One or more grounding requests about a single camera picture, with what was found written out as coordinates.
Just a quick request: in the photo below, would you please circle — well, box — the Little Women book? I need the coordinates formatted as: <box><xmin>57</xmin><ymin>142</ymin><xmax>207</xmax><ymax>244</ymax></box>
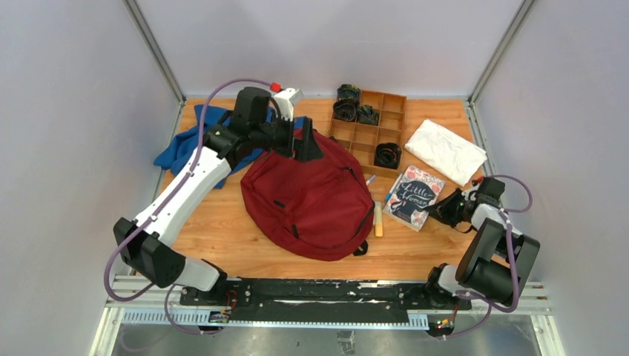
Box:
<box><xmin>383</xmin><ymin>165</ymin><xmax>445</xmax><ymax>231</ymax></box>

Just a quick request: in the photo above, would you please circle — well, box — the red backpack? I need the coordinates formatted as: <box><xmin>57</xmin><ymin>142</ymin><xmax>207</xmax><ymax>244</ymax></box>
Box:
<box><xmin>240</xmin><ymin>132</ymin><xmax>375</xmax><ymax>261</ymax></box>

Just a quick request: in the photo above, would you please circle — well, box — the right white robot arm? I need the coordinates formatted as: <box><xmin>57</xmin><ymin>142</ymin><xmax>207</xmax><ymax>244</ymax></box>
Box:
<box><xmin>423</xmin><ymin>174</ymin><xmax>540</xmax><ymax>313</ymax></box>

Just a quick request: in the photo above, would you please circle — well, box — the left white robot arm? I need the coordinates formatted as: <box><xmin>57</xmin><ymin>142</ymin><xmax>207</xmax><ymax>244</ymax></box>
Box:
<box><xmin>113</xmin><ymin>86</ymin><xmax>323</xmax><ymax>306</ymax></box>

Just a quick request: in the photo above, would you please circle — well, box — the white folded cloth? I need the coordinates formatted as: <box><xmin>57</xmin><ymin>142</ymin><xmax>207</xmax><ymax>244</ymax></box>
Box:
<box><xmin>404</xmin><ymin>119</ymin><xmax>487</xmax><ymax>187</ymax></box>

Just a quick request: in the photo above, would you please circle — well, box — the wooden divided tray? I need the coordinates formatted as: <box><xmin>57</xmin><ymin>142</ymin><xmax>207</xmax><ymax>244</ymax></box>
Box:
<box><xmin>328</xmin><ymin>89</ymin><xmax>407</xmax><ymax>178</ymax></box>

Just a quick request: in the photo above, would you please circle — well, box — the rolled dark tie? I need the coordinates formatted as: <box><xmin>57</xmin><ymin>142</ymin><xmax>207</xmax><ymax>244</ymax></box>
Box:
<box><xmin>332</xmin><ymin>99</ymin><xmax>359</xmax><ymax>122</ymax></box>

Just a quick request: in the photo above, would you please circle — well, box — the rolled green tie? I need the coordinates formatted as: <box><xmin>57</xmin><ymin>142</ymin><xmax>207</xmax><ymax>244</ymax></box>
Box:
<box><xmin>356</xmin><ymin>105</ymin><xmax>380</xmax><ymax>126</ymax></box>

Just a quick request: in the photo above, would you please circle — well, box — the blue cloth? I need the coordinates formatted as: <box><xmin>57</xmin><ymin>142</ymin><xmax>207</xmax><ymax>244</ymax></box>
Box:
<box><xmin>154</xmin><ymin>105</ymin><xmax>306</xmax><ymax>189</ymax></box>

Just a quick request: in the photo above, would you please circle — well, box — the rolled tie with orange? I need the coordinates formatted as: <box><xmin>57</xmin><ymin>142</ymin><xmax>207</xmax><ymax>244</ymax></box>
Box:
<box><xmin>374</xmin><ymin>142</ymin><xmax>401</xmax><ymax>170</ymax></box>

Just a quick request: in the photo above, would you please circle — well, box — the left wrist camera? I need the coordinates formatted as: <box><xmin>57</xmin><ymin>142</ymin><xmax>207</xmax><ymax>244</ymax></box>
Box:
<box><xmin>272</xmin><ymin>88</ymin><xmax>303</xmax><ymax>122</ymax></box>

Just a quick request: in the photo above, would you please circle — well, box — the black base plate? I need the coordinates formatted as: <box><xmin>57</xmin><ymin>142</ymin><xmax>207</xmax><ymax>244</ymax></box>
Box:
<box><xmin>180</xmin><ymin>278</ymin><xmax>471</xmax><ymax>323</ymax></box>

